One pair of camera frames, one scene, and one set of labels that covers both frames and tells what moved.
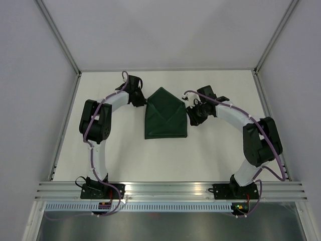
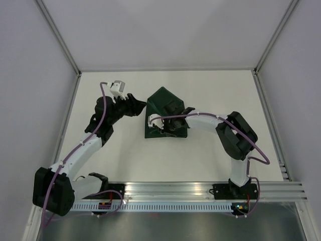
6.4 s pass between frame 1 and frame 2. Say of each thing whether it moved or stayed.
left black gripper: moved
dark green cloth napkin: stayed
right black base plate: stayed
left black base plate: stayed
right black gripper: moved
